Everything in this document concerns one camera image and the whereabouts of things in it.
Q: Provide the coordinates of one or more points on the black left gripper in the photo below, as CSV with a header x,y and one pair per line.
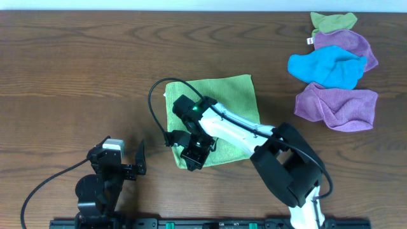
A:
x,y
128,170

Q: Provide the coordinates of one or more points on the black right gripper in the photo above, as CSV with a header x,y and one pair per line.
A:
x,y
194,156

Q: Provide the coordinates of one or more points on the light green cloth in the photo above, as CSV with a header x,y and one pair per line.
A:
x,y
235,93

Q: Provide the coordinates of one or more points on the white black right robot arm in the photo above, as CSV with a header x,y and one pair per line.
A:
x,y
286,163

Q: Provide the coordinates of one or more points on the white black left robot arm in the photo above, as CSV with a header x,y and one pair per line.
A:
x,y
98,193

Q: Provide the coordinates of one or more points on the lower purple cloth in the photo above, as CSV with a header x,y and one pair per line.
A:
x,y
341,110

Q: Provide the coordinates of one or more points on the purple cloth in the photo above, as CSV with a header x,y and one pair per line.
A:
x,y
347,40
341,110

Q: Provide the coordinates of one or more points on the blue cloth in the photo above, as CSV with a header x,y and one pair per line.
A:
x,y
331,67

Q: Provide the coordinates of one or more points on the small green cloth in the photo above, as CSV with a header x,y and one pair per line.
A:
x,y
330,23

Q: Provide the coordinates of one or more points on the upper purple cloth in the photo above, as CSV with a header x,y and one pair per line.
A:
x,y
347,40

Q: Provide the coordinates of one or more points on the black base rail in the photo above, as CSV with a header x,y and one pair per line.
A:
x,y
274,223

